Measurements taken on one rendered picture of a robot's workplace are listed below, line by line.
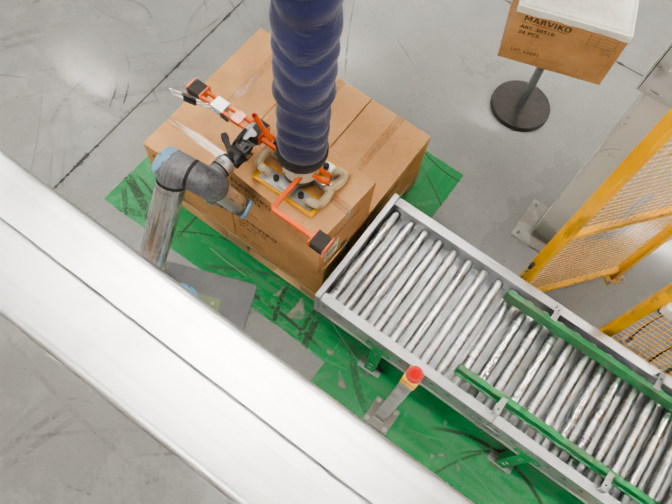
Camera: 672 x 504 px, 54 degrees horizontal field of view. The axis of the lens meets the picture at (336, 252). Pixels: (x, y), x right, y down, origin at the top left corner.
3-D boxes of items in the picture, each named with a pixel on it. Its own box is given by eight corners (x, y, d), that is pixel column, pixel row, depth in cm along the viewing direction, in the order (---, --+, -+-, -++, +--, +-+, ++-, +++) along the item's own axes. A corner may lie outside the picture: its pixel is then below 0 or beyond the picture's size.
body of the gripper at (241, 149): (254, 153, 294) (237, 171, 290) (239, 143, 295) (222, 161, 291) (253, 144, 287) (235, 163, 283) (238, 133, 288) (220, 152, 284)
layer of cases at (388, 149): (418, 172, 399) (431, 136, 362) (320, 296, 364) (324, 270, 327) (263, 71, 420) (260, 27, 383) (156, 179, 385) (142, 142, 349)
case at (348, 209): (367, 219, 340) (376, 182, 303) (317, 274, 326) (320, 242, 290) (280, 152, 352) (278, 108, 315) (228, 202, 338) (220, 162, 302)
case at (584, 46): (609, 32, 389) (642, -19, 352) (599, 85, 373) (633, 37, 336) (510, 4, 392) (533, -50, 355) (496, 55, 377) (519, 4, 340)
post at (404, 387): (390, 413, 356) (425, 374, 264) (383, 424, 354) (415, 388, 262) (379, 406, 357) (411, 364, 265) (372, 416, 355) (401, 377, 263)
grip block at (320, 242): (334, 243, 278) (335, 238, 273) (322, 258, 275) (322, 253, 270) (318, 232, 279) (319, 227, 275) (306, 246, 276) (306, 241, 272)
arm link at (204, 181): (226, 173, 230) (257, 201, 298) (195, 157, 231) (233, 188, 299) (211, 202, 230) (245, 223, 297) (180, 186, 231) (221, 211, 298)
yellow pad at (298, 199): (325, 203, 297) (325, 198, 292) (311, 219, 293) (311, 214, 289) (266, 162, 303) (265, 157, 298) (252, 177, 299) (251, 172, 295)
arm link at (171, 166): (149, 318, 270) (188, 170, 227) (112, 298, 272) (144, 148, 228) (168, 298, 283) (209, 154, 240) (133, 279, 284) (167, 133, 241)
